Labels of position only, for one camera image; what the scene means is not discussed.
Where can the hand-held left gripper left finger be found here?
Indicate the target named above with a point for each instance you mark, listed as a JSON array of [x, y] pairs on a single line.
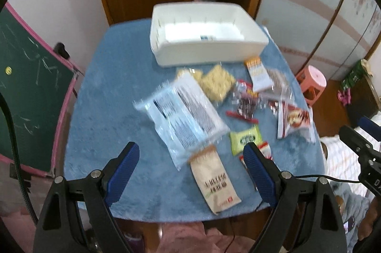
[[126, 169]]

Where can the small pink toy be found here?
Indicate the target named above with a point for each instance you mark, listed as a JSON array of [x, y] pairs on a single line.
[[344, 98]]

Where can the pink plastic stool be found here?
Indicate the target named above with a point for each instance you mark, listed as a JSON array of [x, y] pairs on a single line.
[[311, 77]]

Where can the yellow round magnet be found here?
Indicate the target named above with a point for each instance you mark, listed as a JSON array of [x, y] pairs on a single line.
[[9, 70]]

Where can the black clamp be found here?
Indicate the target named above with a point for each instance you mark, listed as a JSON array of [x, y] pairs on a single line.
[[62, 50]]

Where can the light blue wardrobe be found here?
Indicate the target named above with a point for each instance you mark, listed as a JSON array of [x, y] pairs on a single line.
[[297, 17]]

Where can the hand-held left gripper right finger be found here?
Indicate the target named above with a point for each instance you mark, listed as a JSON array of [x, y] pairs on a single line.
[[259, 172]]

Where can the red-brown and white packet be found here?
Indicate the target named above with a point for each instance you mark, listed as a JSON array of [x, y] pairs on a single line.
[[293, 119]]

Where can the clear packet with brown pastry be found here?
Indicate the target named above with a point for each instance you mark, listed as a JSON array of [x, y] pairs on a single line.
[[278, 81]]

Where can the instant noodle block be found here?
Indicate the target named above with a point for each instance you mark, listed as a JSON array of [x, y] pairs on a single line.
[[190, 74], [215, 83]]

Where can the clear bag with red strip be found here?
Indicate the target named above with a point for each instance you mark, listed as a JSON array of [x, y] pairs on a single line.
[[245, 104]]

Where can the dark wooden cabinet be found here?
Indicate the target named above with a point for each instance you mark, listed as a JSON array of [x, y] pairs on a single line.
[[364, 101]]

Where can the pink cloth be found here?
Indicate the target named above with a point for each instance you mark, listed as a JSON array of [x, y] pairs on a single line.
[[190, 238]]

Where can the white plastic bin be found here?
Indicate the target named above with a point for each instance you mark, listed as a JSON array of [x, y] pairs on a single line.
[[208, 53]]

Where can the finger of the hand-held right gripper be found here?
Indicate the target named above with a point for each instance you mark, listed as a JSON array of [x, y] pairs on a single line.
[[370, 126], [355, 141]]

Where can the small red-white snack packet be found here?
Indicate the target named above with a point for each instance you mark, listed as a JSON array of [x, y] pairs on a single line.
[[265, 149]]

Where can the small green snack packet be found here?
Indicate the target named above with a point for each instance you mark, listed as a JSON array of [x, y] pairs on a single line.
[[245, 138]]

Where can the small red snack packet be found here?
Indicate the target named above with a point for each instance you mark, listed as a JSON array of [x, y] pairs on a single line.
[[273, 107]]

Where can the large clear blue-white packet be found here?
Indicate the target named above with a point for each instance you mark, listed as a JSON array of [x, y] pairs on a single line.
[[181, 113]]

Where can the green chalkboard with pink frame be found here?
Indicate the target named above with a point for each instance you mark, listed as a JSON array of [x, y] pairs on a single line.
[[26, 86]]

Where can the brown paper snack packet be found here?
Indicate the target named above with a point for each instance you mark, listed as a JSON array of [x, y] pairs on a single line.
[[212, 178]]

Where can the orange-white snack packet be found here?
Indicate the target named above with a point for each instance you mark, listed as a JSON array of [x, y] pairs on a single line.
[[259, 77]]

